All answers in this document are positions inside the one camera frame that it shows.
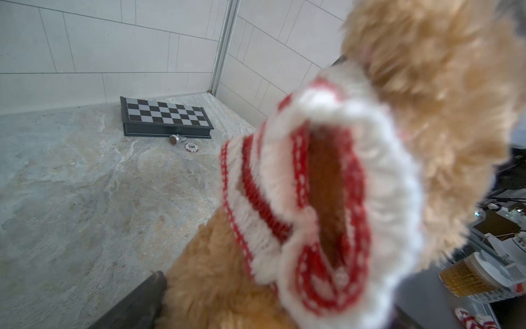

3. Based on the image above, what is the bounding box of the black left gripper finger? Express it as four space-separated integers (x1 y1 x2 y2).
89 271 167 329

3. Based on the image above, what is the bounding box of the brown teddy bear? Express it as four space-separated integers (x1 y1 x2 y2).
156 1 525 328

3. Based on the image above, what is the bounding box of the red white poker chip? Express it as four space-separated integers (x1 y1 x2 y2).
184 143 199 153

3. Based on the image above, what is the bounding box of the red white striped knit sweater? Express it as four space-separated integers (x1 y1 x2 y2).
220 61 423 328

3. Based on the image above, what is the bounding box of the folded black chess board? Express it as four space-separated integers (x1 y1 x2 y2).
120 97 214 139

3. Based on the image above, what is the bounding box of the aluminium corner profile right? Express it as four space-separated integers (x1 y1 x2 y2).
208 0 241 96

